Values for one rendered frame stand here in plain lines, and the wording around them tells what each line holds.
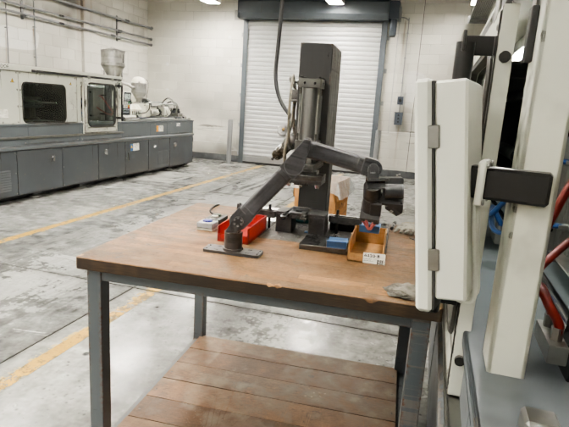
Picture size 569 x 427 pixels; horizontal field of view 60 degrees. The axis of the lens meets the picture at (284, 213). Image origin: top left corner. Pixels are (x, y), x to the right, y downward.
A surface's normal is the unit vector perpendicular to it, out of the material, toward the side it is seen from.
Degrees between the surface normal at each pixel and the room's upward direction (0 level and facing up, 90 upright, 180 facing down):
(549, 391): 0
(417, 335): 90
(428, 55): 90
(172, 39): 90
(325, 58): 90
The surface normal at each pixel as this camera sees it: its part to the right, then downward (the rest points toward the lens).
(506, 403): 0.06, -0.97
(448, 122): -0.48, 0.16
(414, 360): -0.23, 0.19
